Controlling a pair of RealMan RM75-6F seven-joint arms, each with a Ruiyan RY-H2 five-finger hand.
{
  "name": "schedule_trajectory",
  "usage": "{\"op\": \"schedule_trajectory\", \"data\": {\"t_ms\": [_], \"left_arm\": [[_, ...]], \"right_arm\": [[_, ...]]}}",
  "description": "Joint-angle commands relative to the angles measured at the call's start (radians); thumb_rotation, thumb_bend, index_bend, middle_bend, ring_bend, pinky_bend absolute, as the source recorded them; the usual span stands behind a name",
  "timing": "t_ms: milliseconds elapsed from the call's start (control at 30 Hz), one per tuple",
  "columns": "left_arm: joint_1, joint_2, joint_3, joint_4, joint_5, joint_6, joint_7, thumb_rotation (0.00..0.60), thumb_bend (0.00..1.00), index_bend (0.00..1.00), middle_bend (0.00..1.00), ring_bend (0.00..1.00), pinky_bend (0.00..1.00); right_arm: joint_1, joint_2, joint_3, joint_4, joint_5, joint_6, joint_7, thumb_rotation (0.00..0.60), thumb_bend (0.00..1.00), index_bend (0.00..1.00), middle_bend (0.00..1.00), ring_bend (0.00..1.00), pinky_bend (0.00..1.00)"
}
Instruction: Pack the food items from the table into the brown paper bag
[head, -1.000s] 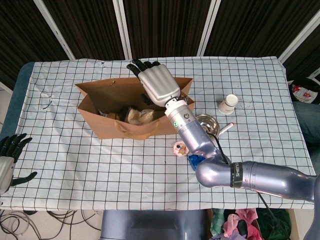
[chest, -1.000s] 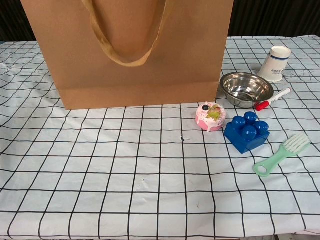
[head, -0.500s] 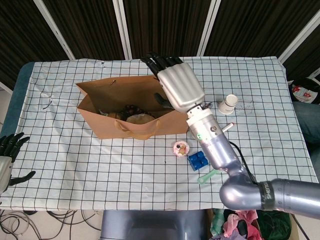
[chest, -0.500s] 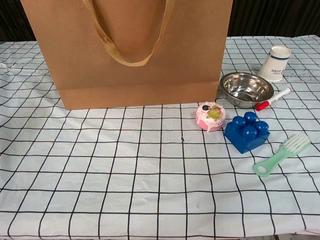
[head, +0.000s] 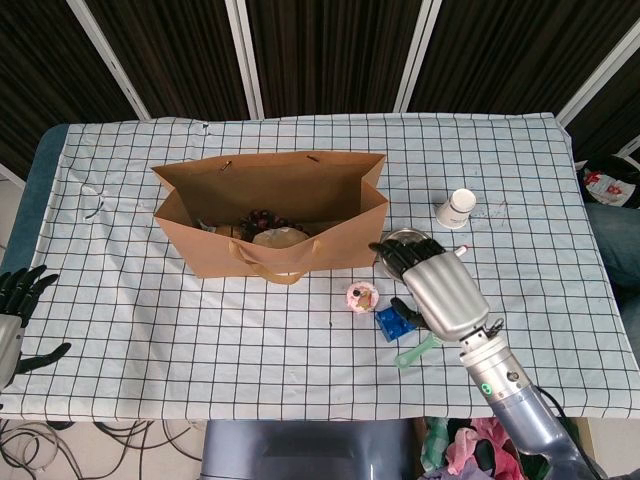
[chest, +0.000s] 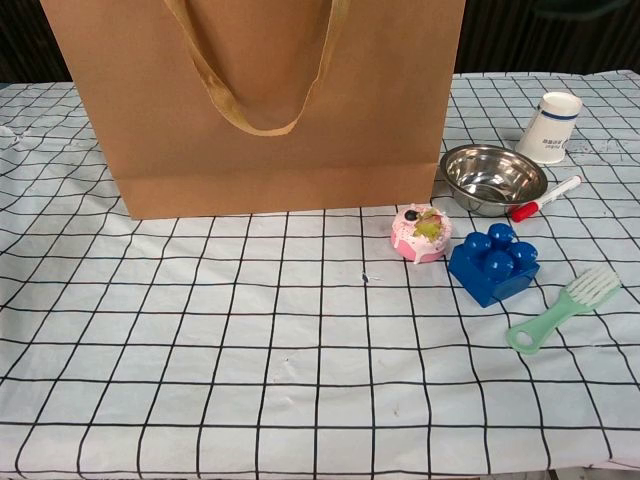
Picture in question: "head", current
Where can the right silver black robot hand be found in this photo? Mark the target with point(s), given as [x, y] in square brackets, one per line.
[445, 295]

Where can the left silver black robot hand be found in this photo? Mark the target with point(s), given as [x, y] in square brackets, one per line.
[9, 345]

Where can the pink toy cupcake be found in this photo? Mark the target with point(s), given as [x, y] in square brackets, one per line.
[362, 297]

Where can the yellow snack packet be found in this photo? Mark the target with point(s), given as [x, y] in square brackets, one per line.
[280, 237]

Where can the dark red grape bunch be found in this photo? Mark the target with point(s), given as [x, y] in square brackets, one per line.
[262, 219]

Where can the plastic-wrapped bread bun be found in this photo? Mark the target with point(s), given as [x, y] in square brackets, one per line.
[230, 231]

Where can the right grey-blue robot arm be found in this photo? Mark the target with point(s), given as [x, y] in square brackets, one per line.
[530, 415]

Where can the brown paper bag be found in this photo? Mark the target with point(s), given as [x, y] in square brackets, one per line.
[345, 245]

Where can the white marker with red cap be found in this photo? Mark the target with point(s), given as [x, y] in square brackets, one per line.
[462, 248]

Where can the blue building block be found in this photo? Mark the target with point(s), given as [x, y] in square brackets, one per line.
[392, 327]

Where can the mint green brush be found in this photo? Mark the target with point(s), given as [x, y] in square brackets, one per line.
[415, 352]

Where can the stainless steel bowl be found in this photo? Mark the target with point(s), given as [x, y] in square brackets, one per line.
[405, 233]

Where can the white paper cup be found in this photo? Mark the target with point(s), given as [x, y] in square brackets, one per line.
[456, 210]

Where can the mint patterned cloth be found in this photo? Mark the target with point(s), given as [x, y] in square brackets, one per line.
[434, 440]

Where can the teal table pad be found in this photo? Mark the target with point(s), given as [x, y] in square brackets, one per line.
[30, 200]

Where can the pink cloth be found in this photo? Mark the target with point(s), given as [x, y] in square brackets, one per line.
[480, 445]

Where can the blue denim fabric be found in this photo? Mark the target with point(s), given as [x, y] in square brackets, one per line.
[617, 240]

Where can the dark green cloth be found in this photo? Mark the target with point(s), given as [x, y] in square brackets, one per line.
[572, 430]

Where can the white black checkered tablecloth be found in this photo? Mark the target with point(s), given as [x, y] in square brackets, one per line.
[200, 350]

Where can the grey-blue robot torso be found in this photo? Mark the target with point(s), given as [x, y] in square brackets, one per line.
[300, 450]

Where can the white partition frame post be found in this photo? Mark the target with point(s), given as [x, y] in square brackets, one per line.
[110, 60]
[600, 75]
[245, 60]
[417, 60]

